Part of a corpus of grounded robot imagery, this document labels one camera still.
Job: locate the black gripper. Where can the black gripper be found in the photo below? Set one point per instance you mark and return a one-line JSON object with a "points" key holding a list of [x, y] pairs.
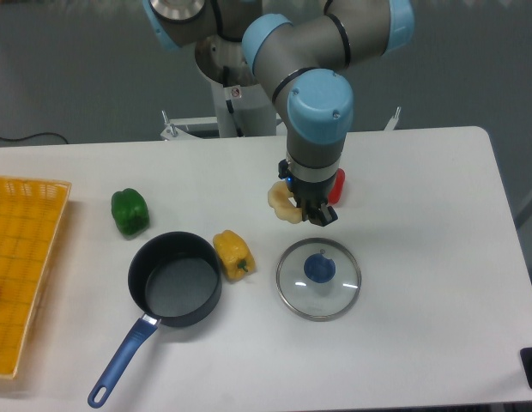
{"points": [[310, 193]]}

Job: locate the pale glazed donut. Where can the pale glazed donut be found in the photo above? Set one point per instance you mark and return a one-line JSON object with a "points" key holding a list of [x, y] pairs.
{"points": [[280, 200]]}

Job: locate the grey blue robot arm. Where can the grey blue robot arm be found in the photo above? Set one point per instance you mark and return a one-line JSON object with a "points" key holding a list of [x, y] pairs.
{"points": [[320, 103]]}

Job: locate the red bell pepper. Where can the red bell pepper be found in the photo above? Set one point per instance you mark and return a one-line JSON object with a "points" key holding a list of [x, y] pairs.
{"points": [[335, 194]]}

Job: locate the glass lid with blue knob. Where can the glass lid with blue knob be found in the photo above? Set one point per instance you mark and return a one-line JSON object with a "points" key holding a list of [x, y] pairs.
{"points": [[318, 279]]}

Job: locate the yellow bell pepper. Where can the yellow bell pepper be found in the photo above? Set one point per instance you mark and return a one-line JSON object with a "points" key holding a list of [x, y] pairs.
{"points": [[235, 255]]}

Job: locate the green bell pepper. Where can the green bell pepper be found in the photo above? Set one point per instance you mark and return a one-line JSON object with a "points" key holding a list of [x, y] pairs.
{"points": [[129, 212]]}

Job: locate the yellow woven basket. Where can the yellow woven basket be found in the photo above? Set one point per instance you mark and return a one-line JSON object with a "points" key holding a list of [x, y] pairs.
{"points": [[31, 212]]}

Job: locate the dark pot with blue handle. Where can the dark pot with blue handle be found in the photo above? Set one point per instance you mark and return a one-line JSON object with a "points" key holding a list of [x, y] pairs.
{"points": [[175, 279]]}

